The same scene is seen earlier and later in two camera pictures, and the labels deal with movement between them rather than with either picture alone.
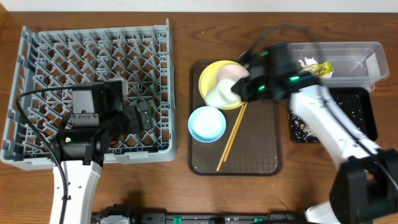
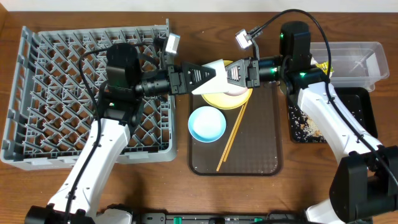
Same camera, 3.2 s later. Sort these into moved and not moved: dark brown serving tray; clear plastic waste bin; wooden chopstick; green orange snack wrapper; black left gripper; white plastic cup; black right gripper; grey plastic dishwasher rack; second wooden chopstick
Moved: black left gripper; black right gripper; white plastic cup
Not moved: dark brown serving tray; second wooden chopstick; clear plastic waste bin; green orange snack wrapper; wooden chopstick; grey plastic dishwasher rack
